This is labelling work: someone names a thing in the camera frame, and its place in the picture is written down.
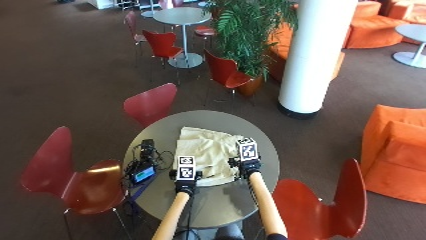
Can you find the person's left hand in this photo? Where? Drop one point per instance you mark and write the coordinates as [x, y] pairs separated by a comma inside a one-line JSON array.
[[186, 187]]

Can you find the person's right hand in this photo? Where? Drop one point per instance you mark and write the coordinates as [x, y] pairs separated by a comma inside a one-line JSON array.
[[251, 166]]

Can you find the white left marker cube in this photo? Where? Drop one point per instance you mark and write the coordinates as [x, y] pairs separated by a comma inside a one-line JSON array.
[[187, 168]]

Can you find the white marker cube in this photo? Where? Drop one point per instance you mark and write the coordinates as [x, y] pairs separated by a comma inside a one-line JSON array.
[[187, 168], [248, 149]]

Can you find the white right marker cube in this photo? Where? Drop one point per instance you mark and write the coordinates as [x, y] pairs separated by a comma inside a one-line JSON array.
[[248, 149]]

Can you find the black device with blue screen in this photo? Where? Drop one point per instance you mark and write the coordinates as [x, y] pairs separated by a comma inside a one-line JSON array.
[[143, 174]]

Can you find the cream cloth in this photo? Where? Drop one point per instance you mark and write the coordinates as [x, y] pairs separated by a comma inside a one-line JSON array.
[[202, 150]]

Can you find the red chair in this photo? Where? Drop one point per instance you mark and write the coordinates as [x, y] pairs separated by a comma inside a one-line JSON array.
[[162, 45], [206, 31], [132, 26], [151, 103], [320, 206], [224, 71], [84, 190]]

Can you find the the person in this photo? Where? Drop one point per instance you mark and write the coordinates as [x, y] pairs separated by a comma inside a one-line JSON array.
[[231, 231]]

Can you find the brown plant pot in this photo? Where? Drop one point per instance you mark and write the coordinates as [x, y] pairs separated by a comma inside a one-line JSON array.
[[251, 86]]

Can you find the orange bench sofa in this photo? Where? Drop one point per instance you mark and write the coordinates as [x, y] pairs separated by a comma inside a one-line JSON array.
[[280, 53]]

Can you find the white round pillar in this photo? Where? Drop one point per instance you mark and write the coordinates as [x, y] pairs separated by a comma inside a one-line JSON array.
[[315, 56]]

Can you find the orange armchair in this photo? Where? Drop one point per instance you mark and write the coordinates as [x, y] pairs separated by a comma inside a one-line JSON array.
[[397, 153]]

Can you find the green potted plant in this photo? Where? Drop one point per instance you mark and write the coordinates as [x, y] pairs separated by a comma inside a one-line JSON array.
[[248, 33]]

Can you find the orange round sofa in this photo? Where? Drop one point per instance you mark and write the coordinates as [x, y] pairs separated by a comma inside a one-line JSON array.
[[375, 28]]

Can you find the black camera device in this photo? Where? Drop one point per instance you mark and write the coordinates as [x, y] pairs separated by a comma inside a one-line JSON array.
[[147, 149]]

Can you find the grey round pedestal table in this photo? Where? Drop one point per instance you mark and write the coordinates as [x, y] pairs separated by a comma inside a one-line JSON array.
[[183, 16]]

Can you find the white round pedestal table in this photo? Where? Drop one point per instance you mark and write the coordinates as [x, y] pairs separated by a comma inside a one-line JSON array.
[[415, 36]]

